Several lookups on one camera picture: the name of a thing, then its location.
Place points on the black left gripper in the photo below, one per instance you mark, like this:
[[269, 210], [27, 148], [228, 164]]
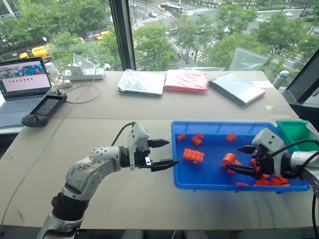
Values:
[[142, 154]]

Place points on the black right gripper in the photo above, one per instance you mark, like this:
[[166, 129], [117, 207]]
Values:
[[270, 165]]

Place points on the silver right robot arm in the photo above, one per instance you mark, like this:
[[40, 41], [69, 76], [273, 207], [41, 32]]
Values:
[[301, 161]]

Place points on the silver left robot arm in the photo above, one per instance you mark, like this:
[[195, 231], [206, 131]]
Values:
[[82, 174]]

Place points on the blue plastic bin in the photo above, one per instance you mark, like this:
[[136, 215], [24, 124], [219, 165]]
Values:
[[211, 171]]

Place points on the green plastic bin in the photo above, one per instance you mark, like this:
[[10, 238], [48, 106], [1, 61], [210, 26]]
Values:
[[291, 132]]

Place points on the red toy piece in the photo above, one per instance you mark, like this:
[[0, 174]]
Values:
[[254, 163]]

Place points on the orange cylinder block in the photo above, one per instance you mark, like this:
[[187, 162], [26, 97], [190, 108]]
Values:
[[229, 159]]

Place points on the flat orange toy piece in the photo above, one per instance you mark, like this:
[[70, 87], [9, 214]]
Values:
[[241, 184]]

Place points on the small orange toy brick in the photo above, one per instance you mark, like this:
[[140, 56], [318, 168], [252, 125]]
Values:
[[181, 137], [231, 137]]

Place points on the large orange toy brick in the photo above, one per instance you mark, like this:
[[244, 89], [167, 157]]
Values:
[[193, 155]]

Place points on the pile of orange bricks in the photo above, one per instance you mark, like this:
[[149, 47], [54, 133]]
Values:
[[274, 182]]

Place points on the orange stacked toy bricks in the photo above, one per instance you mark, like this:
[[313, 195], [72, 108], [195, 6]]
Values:
[[197, 139]]

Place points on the grey folded bag stack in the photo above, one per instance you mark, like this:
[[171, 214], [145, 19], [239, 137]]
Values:
[[235, 88]]

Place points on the silver folded bag stack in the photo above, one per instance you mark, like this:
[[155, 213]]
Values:
[[142, 82]]

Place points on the pink folded bag stack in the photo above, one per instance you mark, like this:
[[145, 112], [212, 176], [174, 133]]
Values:
[[185, 81]]

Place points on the black monitor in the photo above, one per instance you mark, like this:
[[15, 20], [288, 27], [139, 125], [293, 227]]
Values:
[[304, 82]]

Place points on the large clear plastic bag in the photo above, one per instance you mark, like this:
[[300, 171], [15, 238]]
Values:
[[249, 59]]

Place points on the white power strip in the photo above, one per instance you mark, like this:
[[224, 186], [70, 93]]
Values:
[[87, 74]]

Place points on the small white adapter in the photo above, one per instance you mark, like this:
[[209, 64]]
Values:
[[64, 83]]

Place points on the white plug-in charger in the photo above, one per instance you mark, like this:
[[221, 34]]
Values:
[[74, 68]]

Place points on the black window pillar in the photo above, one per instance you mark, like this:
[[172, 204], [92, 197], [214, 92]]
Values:
[[123, 35]]

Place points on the black handheld controller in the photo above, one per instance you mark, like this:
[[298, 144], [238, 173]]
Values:
[[45, 108]]

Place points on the clear plastic bottle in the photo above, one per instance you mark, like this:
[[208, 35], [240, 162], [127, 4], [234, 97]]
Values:
[[51, 71]]

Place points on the grey laptop computer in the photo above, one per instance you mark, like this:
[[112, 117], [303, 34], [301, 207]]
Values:
[[22, 99]]

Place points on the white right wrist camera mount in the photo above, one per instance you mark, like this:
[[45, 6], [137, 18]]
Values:
[[269, 139]]

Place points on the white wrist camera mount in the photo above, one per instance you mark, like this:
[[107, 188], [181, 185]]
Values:
[[269, 139], [137, 133]]

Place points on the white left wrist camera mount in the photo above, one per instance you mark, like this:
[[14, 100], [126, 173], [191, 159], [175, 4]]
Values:
[[137, 133]]

